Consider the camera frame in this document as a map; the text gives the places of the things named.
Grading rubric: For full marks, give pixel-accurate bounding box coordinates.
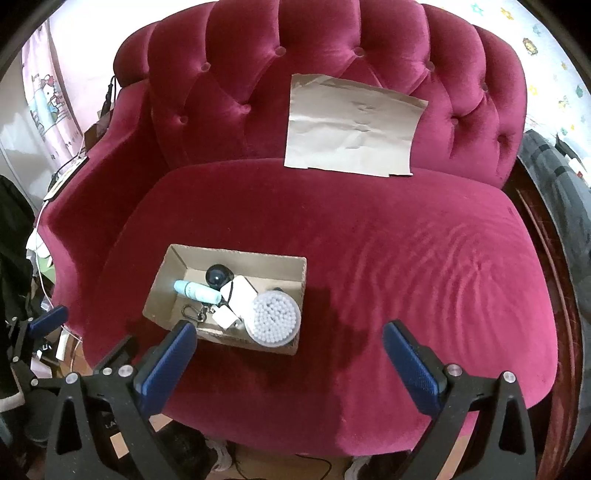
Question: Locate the black jacket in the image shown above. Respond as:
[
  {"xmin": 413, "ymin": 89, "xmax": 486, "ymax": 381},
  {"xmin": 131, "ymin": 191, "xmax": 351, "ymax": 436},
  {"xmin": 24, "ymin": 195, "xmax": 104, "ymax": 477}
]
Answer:
[{"xmin": 0, "ymin": 175, "xmax": 35, "ymax": 398}]

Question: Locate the grey blanket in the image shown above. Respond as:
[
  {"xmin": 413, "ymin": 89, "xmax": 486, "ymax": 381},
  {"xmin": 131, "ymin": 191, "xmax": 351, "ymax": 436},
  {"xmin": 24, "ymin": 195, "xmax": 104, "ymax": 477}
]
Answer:
[{"xmin": 517, "ymin": 129, "xmax": 591, "ymax": 296}]

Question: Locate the white tube bottle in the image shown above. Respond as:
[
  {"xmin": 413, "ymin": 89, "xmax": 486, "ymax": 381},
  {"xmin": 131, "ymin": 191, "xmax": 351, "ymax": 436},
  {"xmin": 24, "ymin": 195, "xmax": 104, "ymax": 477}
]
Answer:
[{"xmin": 174, "ymin": 280, "xmax": 221, "ymax": 304}]

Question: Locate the brown cardboard carton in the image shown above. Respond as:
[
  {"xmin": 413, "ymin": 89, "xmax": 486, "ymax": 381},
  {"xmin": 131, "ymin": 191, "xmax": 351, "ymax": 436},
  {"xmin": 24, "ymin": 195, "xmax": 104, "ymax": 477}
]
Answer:
[{"xmin": 83, "ymin": 111, "xmax": 112, "ymax": 148}]

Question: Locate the round cotton swab jar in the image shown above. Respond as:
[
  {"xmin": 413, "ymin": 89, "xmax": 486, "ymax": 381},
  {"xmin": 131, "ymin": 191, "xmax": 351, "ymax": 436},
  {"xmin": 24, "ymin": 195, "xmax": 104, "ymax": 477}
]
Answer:
[{"xmin": 245, "ymin": 287, "xmax": 302, "ymax": 348}]

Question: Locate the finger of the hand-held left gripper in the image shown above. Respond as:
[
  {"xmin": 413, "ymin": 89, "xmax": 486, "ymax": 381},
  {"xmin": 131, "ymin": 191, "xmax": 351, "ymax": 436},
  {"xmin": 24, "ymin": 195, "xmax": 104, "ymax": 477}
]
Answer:
[{"xmin": 7, "ymin": 305, "xmax": 70, "ymax": 393}]

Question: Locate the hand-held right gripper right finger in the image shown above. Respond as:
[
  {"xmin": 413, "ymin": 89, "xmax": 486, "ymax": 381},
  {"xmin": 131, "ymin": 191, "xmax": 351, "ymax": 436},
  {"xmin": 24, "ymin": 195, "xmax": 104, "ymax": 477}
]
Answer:
[{"xmin": 382, "ymin": 320, "xmax": 539, "ymax": 480}]

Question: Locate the brown paper sheet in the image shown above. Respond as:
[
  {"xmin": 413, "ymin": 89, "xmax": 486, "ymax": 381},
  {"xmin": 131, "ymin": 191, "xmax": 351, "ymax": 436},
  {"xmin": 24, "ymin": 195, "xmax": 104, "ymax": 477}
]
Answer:
[{"xmin": 283, "ymin": 73, "xmax": 429, "ymax": 178}]

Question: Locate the carabiner keychain with white tag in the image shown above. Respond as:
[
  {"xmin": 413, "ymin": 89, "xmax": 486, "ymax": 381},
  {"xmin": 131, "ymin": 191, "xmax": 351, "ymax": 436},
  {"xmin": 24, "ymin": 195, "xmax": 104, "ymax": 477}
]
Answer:
[{"xmin": 181, "ymin": 304, "xmax": 237, "ymax": 330}]

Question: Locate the green and white cloth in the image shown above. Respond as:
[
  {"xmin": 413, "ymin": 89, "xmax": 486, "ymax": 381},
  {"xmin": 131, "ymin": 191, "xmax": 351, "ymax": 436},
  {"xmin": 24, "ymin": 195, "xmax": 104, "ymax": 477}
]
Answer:
[{"xmin": 25, "ymin": 235, "xmax": 54, "ymax": 278}]

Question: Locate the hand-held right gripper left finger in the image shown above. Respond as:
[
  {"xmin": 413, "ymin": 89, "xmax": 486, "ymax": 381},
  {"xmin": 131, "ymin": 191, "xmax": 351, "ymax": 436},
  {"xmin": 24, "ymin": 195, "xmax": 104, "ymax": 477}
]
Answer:
[{"xmin": 44, "ymin": 320, "xmax": 198, "ymax": 480}]

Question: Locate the pink cartoon-print curtain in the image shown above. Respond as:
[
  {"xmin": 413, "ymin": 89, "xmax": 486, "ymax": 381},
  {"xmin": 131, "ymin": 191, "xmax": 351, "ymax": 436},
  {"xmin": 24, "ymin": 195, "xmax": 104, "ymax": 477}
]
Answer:
[{"xmin": 21, "ymin": 21, "xmax": 88, "ymax": 162}]

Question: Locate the black round-headed device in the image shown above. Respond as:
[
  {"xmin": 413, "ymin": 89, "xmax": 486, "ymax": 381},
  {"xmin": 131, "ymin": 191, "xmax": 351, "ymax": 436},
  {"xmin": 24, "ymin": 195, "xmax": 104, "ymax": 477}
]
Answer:
[{"xmin": 205, "ymin": 264, "xmax": 233, "ymax": 288}]

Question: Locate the white charger block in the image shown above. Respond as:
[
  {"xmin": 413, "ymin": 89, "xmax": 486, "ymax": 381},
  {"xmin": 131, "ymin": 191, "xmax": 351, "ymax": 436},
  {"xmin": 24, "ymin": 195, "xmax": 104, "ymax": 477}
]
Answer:
[{"xmin": 220, "ymin": 275, "xmax": 259, "ymax": 312}]

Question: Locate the red velvet tufted armchair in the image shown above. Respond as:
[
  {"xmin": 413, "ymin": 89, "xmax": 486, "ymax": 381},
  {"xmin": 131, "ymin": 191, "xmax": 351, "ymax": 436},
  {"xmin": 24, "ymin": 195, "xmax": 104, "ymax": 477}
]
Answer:
[{"xmin": 34, "ymin": 0, "xmax": 585, "ymax": 462}]

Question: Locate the cardboard box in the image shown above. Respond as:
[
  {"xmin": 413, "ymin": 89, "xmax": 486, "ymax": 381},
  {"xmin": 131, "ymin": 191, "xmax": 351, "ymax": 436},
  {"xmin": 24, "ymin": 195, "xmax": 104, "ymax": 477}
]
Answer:
[{"xmin": 142, "ymin": 244, "xmax": 308, "ymax": 356}]

